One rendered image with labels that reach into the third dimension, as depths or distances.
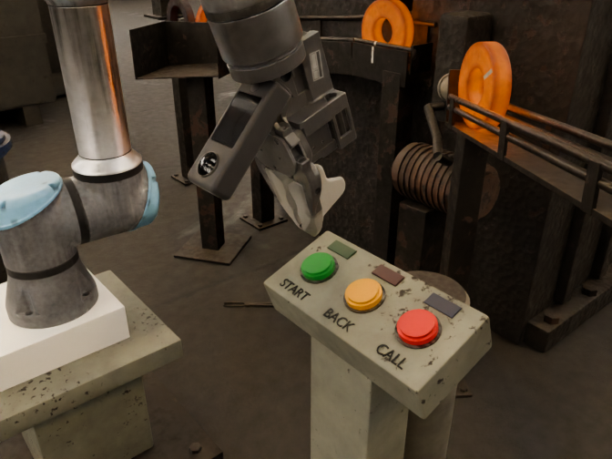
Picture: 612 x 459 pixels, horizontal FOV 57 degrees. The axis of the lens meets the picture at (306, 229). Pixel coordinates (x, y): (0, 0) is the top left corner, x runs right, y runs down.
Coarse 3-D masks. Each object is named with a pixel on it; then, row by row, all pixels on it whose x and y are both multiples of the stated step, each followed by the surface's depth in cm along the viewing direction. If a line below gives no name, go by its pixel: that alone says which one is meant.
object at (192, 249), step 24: (168, 24) 174; (192, 24) 172; (144, 48) 165; (168, 48) 178; (192, 48) 176; (216, 48) 153; (144, 72) 167; (168, 72) 168; (192, 72) 164; (216, 72) 161; (192, 96) 169; (192, 120) 172; (192, 144) 176; (216, 216) 186; (192, 240) 198; (216, 240) 190; (240, 240) 198
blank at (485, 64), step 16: (480, 48) 100; (496, 48) 97; (464, 64) 106; (480, 64) 100; (496, 64) 96; (464, 80) 107; (480, 80) 106; (496, 80) 95; (464, 96) 107; (480, 96) 106; (496, 96) 96; (496, 112) 98; (480, 128) 103
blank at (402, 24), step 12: (384, 0) 139; (396, 0) 139; (372, 12) 143; (384, 12) 140; (396, 12) 138; (408, 12) 138; (372, 24) 145; (396, 24) 139; (408, 24) 137; (372, 36) 146; (396, 36) 140; (408, 36) 138
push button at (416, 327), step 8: (408, 312) 57; (416, 312) 56; (424, 312) 56; (400, 320) 56; (408, 320) 56; (416, 320) 56; (424, 320) 55; (432, 320) 55; (400, 328) 55; (408, 328) 55; (416, 328) 55; (424, 328) 55; (432, 328) 54; (400, 336) 55; (408, 336) 55; (416, 336) 54; (424, 336) 54; (432, 336) 54; (416, 344) 54
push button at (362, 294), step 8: (360, 280) 62; (368, 280) 61; (352, 288) 61; (360, 288) 61; (368, 288) 60; (376, 288) 60; (352, 296) 60; (360, 296) 60; (368, 296) 60; (376, 296) 60; (352, 304) 60; (360, 304) 59; (368, 304) 59; (376, 304) 60
